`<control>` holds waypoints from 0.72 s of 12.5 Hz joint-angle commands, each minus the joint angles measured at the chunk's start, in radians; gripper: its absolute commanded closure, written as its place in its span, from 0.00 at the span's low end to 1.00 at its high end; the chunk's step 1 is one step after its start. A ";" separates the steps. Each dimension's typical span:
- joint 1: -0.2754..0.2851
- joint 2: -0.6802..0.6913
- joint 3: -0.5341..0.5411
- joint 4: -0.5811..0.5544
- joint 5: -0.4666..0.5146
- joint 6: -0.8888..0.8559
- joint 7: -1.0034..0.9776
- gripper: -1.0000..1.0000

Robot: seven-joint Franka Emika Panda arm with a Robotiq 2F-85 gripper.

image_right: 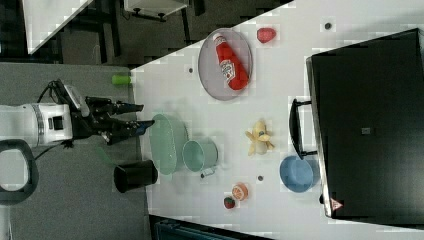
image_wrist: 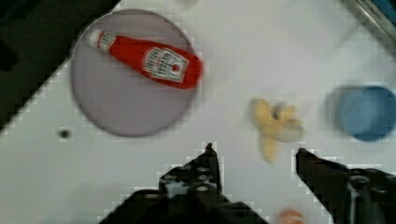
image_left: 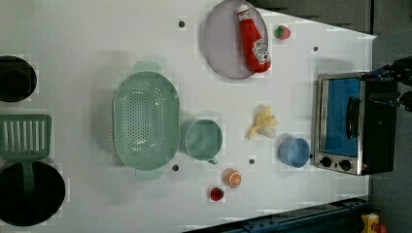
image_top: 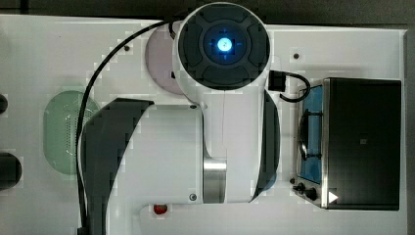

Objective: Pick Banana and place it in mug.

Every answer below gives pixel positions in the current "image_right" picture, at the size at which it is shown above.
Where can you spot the blue bowl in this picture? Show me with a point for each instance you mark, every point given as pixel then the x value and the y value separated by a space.
pixel 299 175

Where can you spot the green mug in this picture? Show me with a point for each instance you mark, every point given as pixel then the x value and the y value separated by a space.
pixel 200 156

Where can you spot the red toy fruit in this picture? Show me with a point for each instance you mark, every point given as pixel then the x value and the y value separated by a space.
pixel 265 35

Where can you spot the yellow plush banana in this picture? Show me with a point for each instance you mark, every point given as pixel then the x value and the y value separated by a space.
pixel 260 139

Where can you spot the toy strawberry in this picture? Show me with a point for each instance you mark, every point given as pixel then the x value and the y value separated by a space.
pixel 229 202

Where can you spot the black oven appliance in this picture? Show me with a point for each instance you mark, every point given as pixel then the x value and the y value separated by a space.
pixel 367 106

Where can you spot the green oval strainer basket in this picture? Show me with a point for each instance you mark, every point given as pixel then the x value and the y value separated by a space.
pixel 167 137

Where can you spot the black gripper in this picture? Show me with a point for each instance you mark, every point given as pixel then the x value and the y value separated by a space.
pixel 92 121

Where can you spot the black cylindrical cup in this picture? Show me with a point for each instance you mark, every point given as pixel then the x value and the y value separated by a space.
pixel 135 175

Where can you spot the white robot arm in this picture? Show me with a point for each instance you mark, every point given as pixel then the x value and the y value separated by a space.
pixel 28 126

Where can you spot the red ketchup bottle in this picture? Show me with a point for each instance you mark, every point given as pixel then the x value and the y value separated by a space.
pixel 232 69

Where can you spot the dark blue crate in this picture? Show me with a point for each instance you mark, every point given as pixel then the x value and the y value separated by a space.
pixel 171 230

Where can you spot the white cabinet on casters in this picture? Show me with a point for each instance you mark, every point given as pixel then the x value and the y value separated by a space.
pixel 154 9

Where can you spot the grey oval plate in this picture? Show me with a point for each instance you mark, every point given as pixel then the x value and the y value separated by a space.
pixel 210 73

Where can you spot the orange slice toy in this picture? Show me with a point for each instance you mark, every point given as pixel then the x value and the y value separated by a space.
pixel 240 191

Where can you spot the green cylinder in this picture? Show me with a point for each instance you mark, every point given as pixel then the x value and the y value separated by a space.
pixel 121 80

